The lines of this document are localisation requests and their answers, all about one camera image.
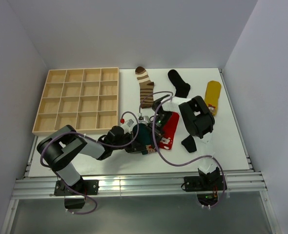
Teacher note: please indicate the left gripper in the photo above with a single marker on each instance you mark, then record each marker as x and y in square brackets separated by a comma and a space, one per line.
[134, 146]

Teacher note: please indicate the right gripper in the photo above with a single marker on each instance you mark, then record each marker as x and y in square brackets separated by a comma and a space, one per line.
[158, 133]

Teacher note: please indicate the dark teal sock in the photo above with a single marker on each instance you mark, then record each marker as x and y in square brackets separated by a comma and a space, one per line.
[143, 138]

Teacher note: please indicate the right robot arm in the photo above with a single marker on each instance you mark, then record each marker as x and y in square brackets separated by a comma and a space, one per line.
[199, 122]

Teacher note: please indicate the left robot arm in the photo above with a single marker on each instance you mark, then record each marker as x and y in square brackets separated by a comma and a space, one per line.
[60, 148]

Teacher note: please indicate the red sock with white bear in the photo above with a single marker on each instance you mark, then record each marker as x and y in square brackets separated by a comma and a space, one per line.
[169, 131]

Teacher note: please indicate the plain black sock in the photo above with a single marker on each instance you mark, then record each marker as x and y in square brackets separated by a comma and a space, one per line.
[189, 144]

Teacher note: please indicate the brown striped sock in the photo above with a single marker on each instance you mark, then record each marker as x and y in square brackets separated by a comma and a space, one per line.
[146, 87]

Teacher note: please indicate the black sock with white stripes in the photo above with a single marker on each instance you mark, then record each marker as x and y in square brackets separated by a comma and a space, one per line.
[182, 88]

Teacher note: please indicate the wooden compartment tray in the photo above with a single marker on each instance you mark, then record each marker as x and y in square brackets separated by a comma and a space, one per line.
[85, 98]

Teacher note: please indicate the yellow sock with cartoon face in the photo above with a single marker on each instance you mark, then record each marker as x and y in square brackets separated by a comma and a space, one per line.
[212, 95]

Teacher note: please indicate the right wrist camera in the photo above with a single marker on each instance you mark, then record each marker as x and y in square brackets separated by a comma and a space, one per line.
[144, 119]

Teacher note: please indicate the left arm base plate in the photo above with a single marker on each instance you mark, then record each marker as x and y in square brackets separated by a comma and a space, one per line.
[86, 187]

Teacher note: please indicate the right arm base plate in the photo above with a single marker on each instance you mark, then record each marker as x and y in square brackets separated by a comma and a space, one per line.
[203, 183]

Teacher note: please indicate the aluminium mounting rail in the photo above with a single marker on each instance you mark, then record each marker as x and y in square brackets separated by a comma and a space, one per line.
[136, 185]

